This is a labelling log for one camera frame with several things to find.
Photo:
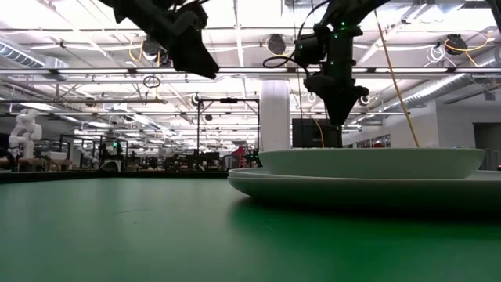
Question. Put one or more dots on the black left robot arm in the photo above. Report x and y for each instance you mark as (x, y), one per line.
(129, 8)

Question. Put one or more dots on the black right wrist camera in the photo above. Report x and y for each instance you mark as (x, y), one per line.
(311, 49)

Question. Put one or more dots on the black monitor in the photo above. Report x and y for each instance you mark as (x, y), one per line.
(309, 133)

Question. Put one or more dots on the large white plastic plate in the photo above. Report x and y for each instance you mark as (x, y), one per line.
(352, 192)

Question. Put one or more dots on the small deep white plate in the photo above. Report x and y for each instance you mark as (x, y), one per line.
(372, 162)

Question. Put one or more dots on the small black ceiling reel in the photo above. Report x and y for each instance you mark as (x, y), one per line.
(365, 100)
(195, 98)

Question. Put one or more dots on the black equipment rack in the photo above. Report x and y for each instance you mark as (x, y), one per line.
(113, 156)

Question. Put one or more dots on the red object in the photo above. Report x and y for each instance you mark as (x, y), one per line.
(239, 152)

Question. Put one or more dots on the white square column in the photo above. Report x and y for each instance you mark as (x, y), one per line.
(275, 113)

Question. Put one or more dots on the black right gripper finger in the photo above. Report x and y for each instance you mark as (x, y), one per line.
(330, 90)
(348, 94)

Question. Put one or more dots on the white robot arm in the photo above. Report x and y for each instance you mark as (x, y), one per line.
(25, 133)

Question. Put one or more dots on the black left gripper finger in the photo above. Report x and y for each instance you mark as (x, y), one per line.
(205, 56)
(188, 58)

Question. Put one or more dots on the long silver air duct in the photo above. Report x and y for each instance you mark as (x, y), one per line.
(438, 88)

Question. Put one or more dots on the grey door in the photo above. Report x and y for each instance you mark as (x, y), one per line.
(487, 145)

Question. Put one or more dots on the long ceiling light rail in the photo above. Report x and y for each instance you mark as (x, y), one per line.
(250, 70)

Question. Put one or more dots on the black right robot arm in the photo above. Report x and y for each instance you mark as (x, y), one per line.
(352, 11)

